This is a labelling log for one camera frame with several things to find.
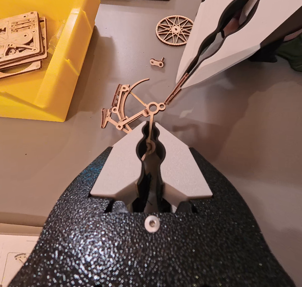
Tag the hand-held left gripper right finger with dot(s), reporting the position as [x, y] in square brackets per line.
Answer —
[184, 171]

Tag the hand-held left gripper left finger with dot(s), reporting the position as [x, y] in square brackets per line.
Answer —
[118, 173]

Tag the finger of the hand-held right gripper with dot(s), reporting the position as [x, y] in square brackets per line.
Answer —
[200, 32]
[226, 53]

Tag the wooden bicycle frame model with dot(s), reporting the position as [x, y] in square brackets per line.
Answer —
[105, 118]

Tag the wooden bicycle fork piece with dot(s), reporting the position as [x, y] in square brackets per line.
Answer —
[173, 94]

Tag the small wooden link piece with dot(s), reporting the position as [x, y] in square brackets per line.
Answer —
[157, 63]

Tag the wooden spoked wheel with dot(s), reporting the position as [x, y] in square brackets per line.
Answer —
[157, 30]

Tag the dark green cloth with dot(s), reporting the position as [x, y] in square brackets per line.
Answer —
[291, 54]

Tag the yellow plastic bin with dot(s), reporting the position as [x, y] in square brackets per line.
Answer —
[59, 79]

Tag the white instruction sheet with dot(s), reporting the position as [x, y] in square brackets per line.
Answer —
[14, 244]

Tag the stack of wooden part sheets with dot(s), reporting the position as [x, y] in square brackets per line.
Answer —
[30, 66]

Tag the clear plastic bag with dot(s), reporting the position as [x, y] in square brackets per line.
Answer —
[56, 35]

